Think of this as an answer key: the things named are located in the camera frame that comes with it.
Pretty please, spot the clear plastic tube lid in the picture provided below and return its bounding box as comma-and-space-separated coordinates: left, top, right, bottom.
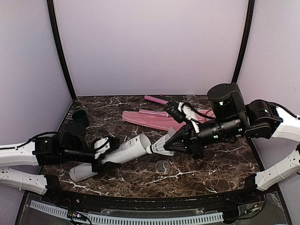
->
155, 160, 171, 174

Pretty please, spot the left black corner post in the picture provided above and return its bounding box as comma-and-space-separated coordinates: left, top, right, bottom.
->
46, 0, 77, 101

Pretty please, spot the pink racket cover bag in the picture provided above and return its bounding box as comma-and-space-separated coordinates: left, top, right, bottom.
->
122, 109, 218, 132

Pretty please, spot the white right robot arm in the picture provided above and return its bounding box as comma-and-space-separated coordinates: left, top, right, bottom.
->
164, 83, 300, 159

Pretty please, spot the black corner post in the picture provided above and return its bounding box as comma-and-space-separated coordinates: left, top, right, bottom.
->
231, 0, 255, 83
46, 0, 77, 101

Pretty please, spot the black front table rail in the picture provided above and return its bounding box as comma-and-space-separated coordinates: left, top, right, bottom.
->
42, 189, 266, 211

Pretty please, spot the pink badminton racket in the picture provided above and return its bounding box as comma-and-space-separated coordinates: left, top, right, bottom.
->
139, 109, 169, 118
144, 95, 168, 105

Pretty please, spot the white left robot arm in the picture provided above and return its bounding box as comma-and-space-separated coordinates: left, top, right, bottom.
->
0, 122, 120, 204

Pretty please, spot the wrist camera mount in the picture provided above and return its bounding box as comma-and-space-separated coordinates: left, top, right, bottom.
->
165, 101, 201, 134
91, 136, 120, 159

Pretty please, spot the dark green mug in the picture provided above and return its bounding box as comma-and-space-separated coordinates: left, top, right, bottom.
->
72, 110, 90, 128

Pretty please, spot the pink badminton racket rear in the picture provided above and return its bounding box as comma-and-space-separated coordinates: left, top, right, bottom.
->
144, 95, 168, 105

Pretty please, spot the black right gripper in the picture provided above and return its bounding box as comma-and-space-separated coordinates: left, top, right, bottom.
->
163, 115, 245, 159

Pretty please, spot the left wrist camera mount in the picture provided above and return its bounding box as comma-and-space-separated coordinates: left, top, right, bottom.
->
91, 136, 120, 159

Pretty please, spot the pink badminton racket front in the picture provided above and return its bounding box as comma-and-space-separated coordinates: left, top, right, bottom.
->
139, 109, 169, 118

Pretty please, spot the white shuttlecock tube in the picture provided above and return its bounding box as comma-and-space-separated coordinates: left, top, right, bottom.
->
69, 134, 151, 182

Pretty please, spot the right black corner post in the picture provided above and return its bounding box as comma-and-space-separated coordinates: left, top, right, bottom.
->
231, 0, 255, 83

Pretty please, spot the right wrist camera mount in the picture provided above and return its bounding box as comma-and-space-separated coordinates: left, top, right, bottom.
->
165, 101, 201, 134

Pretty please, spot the grey slotted cable duct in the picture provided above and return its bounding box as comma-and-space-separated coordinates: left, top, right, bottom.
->
30, 200, 224, 225

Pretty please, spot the white shuttlecock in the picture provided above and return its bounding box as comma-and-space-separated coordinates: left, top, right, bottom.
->
146, 135, 174, 157
165, 127, 176, 142

